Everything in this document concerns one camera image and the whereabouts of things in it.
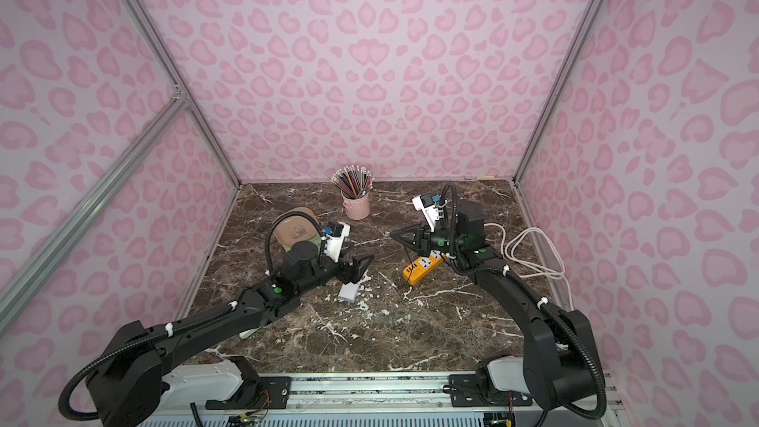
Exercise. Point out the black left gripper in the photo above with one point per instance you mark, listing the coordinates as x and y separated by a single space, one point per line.
347 268

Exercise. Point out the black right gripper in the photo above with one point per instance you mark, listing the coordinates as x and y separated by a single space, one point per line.
423 237

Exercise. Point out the white USB charger adapter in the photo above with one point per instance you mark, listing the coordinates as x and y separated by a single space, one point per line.
349 293

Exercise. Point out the orange power strip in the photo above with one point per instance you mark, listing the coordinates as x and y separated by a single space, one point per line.
421 267

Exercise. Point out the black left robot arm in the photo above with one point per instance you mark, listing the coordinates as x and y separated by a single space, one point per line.
126 384

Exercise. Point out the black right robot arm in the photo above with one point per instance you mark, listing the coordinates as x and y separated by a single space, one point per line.
561 366

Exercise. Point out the green electronic kitchen scale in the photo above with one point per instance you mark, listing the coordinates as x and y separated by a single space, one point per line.
323 243

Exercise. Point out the beige scale bowl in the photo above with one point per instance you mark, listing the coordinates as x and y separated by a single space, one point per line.
295 229

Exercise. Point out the pink metal pencil bucket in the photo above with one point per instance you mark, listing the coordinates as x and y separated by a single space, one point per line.
358 208

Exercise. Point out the bundle of coloured pencils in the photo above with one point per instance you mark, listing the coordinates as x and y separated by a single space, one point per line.
354 182

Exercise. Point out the white object near left base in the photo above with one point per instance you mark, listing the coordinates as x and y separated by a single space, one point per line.
248 333

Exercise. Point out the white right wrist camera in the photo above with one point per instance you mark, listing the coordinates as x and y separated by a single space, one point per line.
433 209

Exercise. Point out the aluminium mounting rail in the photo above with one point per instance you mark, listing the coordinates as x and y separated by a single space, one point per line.
210 395

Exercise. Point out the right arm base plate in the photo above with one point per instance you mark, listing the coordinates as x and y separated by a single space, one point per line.
492 391

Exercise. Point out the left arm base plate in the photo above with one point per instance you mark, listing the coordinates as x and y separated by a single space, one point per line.
255 392

